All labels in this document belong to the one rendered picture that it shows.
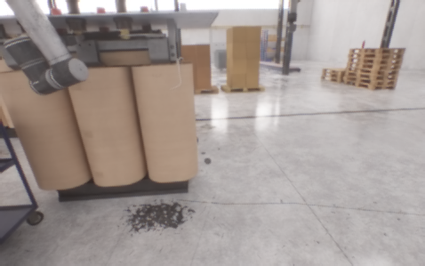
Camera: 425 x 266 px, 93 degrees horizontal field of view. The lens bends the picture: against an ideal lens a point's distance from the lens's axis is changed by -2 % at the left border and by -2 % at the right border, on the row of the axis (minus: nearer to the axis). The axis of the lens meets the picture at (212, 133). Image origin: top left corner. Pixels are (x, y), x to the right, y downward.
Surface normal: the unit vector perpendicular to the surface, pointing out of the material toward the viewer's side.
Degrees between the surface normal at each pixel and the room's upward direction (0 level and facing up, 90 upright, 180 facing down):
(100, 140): 90
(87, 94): 90
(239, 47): 90
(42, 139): 90
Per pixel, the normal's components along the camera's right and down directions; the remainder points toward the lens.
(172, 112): 0.09, 0.36
